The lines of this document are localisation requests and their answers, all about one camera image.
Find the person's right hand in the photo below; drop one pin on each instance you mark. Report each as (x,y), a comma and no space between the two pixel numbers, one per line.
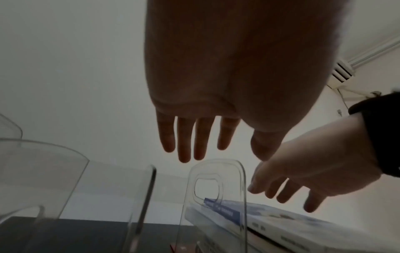
(328,160)

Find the person's left hand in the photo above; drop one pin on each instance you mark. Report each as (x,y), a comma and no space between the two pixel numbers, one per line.
(234,61)

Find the white cartoon cover book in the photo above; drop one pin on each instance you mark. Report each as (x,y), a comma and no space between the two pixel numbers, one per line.
(300,243)

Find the black marker wristband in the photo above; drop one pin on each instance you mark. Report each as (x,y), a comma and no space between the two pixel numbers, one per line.
(384,123)

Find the white air conditioner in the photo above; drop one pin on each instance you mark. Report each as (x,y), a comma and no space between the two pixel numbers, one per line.
(342,71)

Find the clear acrylic book organizer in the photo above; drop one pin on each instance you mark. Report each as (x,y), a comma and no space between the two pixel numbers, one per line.
(212,170)

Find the black table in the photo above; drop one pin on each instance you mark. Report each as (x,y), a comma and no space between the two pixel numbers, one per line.
(93,234)

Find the white wall conduit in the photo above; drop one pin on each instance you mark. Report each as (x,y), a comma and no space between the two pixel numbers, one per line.
(375,50)

